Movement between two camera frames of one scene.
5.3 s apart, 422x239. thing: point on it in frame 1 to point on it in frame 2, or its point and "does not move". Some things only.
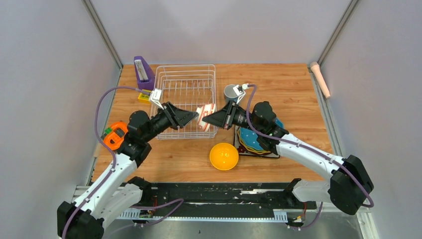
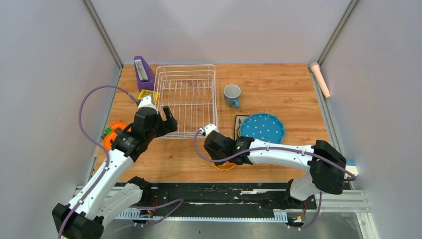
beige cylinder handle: [315, 67] does not move
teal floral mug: [230, 93] does not move
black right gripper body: [240, 117] to [214, 155]
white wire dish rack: [191, 87] does not move
